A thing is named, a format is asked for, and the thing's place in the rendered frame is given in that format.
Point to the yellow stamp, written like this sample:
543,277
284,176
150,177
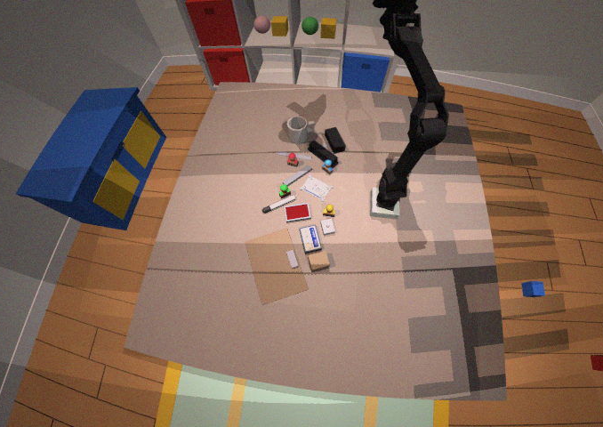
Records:
329,211

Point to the grey mug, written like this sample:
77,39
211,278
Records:
297,129

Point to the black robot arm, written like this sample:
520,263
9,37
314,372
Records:
424,134

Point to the tan cardboard box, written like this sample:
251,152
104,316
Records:
319,261

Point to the white cylinder with black end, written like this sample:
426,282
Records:
277,204

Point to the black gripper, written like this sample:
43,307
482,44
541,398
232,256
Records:
383,17

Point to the tan flat rectangular board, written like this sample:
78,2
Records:
276,269

